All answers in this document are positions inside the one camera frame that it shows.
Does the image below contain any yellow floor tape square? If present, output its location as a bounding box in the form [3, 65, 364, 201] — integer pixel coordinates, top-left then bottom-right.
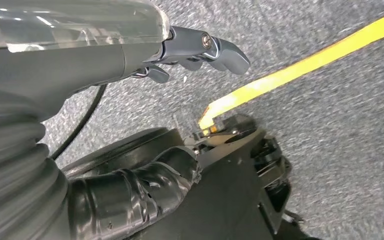
[197, 7, 384, 131]

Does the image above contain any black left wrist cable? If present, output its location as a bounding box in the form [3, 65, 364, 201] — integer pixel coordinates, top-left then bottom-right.
[49, 83, 108, 161]

